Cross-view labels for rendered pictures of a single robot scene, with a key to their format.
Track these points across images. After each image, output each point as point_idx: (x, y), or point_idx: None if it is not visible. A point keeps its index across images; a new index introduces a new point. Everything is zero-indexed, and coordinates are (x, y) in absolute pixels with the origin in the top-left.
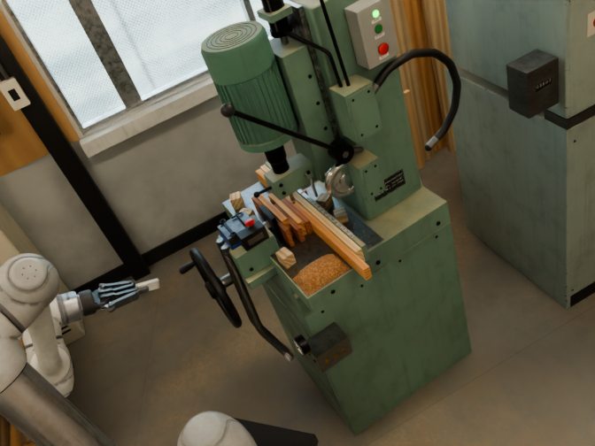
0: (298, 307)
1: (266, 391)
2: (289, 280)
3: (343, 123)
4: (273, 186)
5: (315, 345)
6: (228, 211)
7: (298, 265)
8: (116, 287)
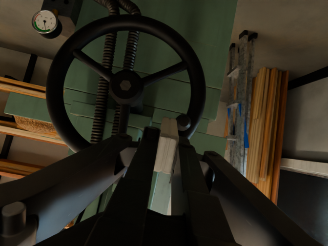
0: (68, 69)
1: None
2: (47, 115)
3: (91, 204)
4: (115, 186)
5: (59, 20)
6: (202, 153)
7: None
8: (230, 215)
